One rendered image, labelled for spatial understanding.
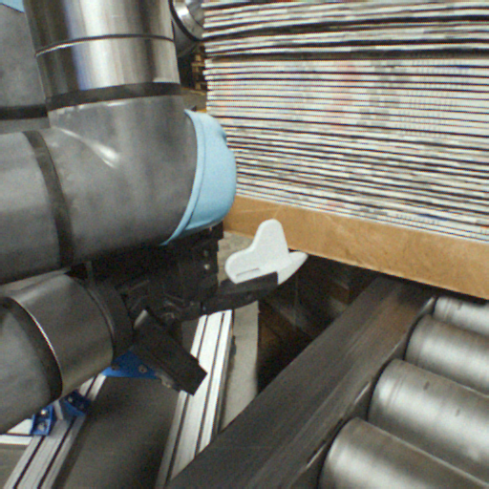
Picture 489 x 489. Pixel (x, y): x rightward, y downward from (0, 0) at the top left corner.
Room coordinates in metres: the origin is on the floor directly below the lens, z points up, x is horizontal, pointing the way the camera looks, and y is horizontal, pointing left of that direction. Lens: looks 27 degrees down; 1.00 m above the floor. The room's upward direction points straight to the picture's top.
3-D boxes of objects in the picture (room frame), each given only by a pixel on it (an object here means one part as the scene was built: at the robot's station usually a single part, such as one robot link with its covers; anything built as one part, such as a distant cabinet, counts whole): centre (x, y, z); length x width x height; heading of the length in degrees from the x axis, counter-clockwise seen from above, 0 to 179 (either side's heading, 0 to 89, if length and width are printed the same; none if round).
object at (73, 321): (0.25, 0.13, 0.81); 0.08 x 0.05 x 0.08; 52
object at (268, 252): (0.36, -0.03, 0.82); 0.09 x 0.03 x 0.06; 115
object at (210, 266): (0.31, 0.07, 0.82); 0.12 x 0.08 x 0.09; 142
